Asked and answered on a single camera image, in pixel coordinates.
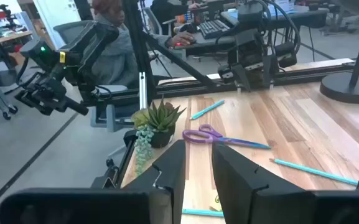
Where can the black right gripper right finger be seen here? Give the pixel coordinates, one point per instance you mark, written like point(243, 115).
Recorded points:
point(260, 199)

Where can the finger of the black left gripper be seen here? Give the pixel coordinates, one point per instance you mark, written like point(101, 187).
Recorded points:
point(26, 98)
point(43, 110)

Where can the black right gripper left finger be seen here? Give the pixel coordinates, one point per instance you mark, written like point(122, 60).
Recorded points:
point(154, 199)

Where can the yellow eraser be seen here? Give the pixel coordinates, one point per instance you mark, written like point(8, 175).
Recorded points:
point(216, 203)

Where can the potted succulent plant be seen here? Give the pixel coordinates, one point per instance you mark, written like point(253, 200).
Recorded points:
point(162, 119)

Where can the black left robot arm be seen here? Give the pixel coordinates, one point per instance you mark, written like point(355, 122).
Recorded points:
point(89, 43)

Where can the grey office chair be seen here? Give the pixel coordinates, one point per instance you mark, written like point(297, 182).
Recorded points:
point(70, 31)

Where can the wheeled wooden top workbench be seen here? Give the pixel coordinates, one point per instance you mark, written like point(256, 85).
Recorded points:
point(5, 39)

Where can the person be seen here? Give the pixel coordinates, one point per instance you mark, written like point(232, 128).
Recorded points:
point(114, 62)

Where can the black computer mouse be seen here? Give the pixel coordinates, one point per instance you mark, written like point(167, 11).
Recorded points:
point(179, 45)

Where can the white globe lamp black stand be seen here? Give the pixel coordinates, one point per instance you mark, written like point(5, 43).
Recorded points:
point(347, 88)

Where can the dark grey desk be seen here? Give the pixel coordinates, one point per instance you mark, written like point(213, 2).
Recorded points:
point(210, 42)

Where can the black keyboard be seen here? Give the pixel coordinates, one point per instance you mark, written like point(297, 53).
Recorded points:
point(215, 28)

